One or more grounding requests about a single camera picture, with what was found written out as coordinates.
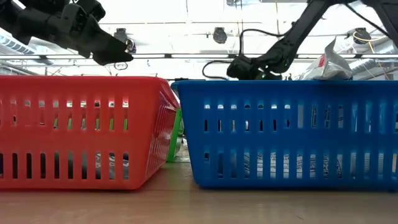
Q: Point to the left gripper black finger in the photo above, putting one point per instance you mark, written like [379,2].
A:
[109,59]
[99,40]

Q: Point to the black squeeze tube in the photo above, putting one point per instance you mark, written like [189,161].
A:
[112,166]

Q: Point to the striped toothpaste tube white cap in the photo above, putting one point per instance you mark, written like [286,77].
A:
[326,165]

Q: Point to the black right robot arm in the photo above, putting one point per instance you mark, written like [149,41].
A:
[298,31]

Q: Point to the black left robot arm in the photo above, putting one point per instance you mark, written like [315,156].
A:
[15,21]

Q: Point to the black round ceiling fixture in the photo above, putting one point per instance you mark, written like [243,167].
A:
[219,35]
[362,35]
[120,32]

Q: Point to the blue plastic slotted basket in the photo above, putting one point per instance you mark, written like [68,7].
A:
[280,140]

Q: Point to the red plastic slotted basket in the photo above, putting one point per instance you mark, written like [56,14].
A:
[62,140]

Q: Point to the green plastic slotted basket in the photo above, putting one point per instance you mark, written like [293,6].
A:
[175,137]

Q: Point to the white ventilation duct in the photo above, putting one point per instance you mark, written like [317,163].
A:
[18,49]

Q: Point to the grey horizontal rail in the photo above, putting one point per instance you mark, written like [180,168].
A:
[186,56]

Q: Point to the silver flexible duct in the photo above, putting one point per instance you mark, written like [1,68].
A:
[367,67]

